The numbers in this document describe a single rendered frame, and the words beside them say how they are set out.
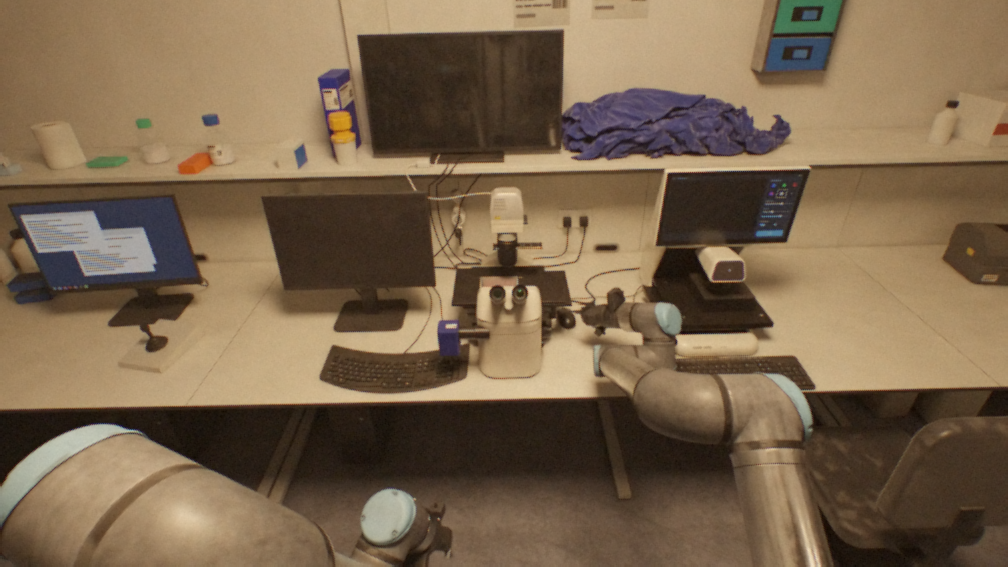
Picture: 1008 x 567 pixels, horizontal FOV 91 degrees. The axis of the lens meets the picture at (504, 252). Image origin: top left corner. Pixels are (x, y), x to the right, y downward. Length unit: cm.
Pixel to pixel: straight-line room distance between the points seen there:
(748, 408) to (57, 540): 85
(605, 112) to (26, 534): 184
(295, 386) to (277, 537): 131
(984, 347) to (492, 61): 193
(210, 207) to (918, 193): 305
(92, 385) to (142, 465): 162
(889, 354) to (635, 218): 101
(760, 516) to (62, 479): 85
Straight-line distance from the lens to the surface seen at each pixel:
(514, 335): 152
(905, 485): 167
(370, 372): 171
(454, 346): 153
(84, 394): 211
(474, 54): 187
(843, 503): 195
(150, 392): 199
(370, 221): 170
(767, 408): 95
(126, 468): 52
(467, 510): 226
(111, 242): 222
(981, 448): 165
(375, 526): 101
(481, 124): 190
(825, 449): 207
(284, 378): 182
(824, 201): 257
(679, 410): 92
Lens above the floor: 190
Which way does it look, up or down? 30 degrees down
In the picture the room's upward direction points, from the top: 2 degrees counter-clockwise
